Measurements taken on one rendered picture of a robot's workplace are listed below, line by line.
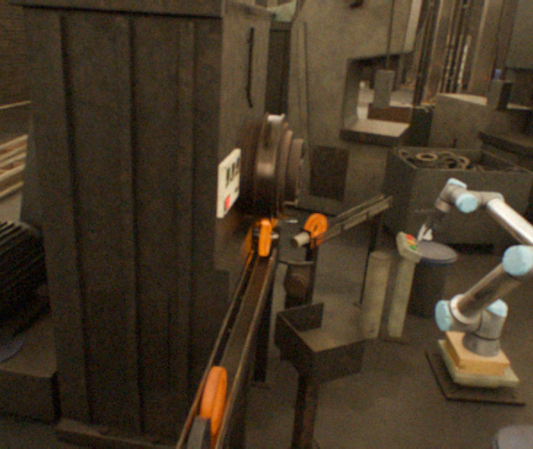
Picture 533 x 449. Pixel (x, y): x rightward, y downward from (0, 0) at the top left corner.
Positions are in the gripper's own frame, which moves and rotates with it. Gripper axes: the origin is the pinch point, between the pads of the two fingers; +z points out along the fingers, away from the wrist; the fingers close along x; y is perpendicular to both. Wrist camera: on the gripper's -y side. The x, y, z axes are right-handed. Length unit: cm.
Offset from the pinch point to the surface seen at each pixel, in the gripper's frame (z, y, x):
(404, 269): 20.8, 3.1, 2.3
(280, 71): -11, -136, 348
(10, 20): 149, -674, 666
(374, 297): 42.3, -4.1, -2.7
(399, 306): 42.9, 12.7, 2.4
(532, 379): 38, 88, -20
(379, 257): 19.9, -13.2, -0.3
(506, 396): 43, 69, -41
